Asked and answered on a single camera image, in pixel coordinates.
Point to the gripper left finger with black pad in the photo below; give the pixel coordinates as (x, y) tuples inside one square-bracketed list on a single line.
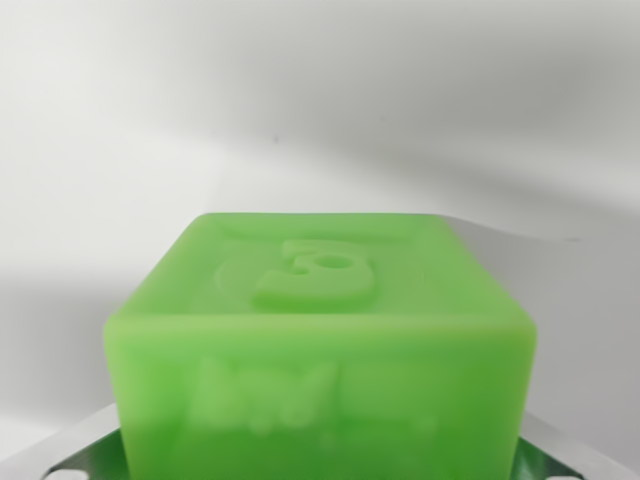
[(75, 455)]

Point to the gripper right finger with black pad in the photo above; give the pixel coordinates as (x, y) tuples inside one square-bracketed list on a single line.
[(560, 457)]

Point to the green embossed cube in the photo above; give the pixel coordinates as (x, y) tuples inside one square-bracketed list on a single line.
[(320, 380)]

